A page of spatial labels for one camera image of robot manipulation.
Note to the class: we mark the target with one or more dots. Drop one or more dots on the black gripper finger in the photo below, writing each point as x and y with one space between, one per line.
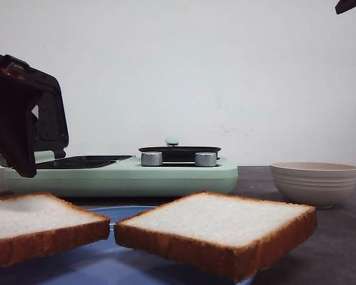
343 6
16 146

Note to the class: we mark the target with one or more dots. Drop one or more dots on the mint green breakfast maker lid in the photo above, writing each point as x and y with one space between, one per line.
50 132

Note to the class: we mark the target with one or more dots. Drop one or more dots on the white bread slice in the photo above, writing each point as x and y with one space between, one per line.
39 225
229 236

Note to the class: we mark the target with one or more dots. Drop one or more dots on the beige ribbed bowl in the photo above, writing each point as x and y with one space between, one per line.
319 184

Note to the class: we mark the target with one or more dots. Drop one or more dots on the mint green breakfast maker base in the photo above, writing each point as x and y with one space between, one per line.
123 176

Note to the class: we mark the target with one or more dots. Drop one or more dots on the silver left control knob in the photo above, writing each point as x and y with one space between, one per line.
151 158

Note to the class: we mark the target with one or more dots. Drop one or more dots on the silver control knob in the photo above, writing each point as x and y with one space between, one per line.
151 158
205 159

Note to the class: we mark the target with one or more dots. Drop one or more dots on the small black frying pan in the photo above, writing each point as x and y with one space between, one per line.
173 152

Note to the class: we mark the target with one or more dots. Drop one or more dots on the blue plate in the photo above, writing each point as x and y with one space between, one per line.
104 262

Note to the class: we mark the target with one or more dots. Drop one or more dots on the silver right control knob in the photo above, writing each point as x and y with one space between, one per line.
205 159

